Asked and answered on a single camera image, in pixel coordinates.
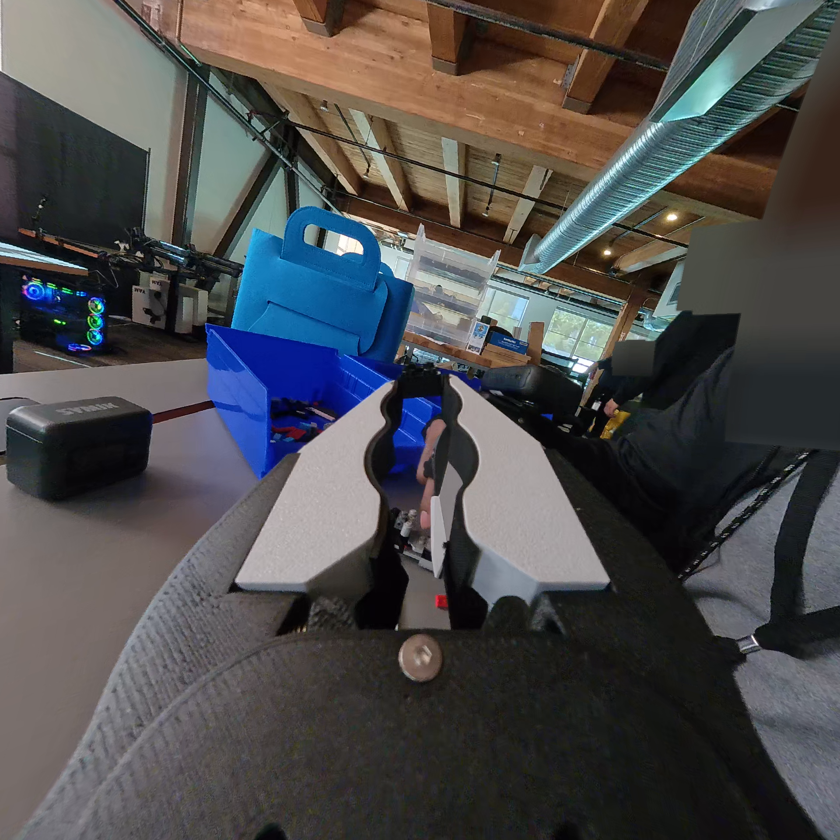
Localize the small black toy piece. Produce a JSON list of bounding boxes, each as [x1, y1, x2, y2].
[[395, 364, 448, 400]]

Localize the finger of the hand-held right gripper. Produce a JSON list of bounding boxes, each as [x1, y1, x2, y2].
[[430, 425, 465, 580]]

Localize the black white braided cord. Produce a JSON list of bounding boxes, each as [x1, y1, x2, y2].
[[679, 449, 811, 581]]

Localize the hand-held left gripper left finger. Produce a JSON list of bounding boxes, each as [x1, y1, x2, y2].
[[234, 379, 403, 592]]

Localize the wooden support post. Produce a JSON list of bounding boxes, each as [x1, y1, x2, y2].
[[616, 289, 649, 343]]

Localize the pile of red black toy bricks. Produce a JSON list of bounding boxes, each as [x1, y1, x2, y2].
[[270, 397, 339, 448]]

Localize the blue plastic bin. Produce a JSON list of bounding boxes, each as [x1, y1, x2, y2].
[[205, 323, 447, 479], [338, 353, 483, 454]]

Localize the person's right hand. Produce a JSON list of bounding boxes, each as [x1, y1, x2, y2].
[[415, 419, 450, 531]]

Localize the silver ventilation duct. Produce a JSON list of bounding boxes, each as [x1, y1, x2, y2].
[[518, 0, 840, 275]]

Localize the blue felt bag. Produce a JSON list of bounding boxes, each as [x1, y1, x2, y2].
[[231, 206, 416, 362]]

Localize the black office chair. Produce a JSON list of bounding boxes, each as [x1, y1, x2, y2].
[[482, 365, 584, 434]]

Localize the grey toy brick model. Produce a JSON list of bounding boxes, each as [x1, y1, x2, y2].
[[392, 507, 435, 571]]

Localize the person's right forearm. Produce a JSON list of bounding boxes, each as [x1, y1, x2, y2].
[[535, 420, 723, 572]]

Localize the black lanyard strap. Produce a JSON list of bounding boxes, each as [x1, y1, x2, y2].
[[735, 449, 840, 658]]

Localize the black monitor screen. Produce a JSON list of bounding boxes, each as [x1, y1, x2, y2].
[[0, 72, 151, 252]]

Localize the clear plastic drawer stack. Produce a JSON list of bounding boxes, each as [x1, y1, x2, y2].
[[403, 223, 503, 343]]

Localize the computer case with coloured lights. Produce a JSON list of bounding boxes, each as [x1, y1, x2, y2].
[[18, 274, 112, 357]]

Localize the blue white cardboard box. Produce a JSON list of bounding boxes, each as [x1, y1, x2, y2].
[[469, 316, 531, 357]]

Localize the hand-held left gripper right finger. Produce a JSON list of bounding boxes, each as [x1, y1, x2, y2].
[[438, 374, 613, 606]]

